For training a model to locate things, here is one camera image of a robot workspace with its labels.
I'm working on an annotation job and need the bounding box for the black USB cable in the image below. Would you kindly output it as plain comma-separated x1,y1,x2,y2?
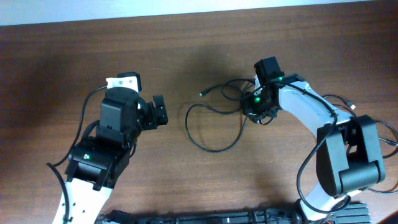
322,94,398,195
185,78,257,154

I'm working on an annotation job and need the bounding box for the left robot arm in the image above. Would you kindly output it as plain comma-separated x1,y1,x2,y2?
53,87,168,223

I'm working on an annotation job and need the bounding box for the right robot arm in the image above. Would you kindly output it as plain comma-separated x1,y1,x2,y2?
241,57,386,223

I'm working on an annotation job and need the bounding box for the left camera cable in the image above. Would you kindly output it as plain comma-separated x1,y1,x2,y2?
46,84,108,224

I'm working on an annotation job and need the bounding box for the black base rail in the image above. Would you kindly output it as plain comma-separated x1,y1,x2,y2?
95,203,371,224

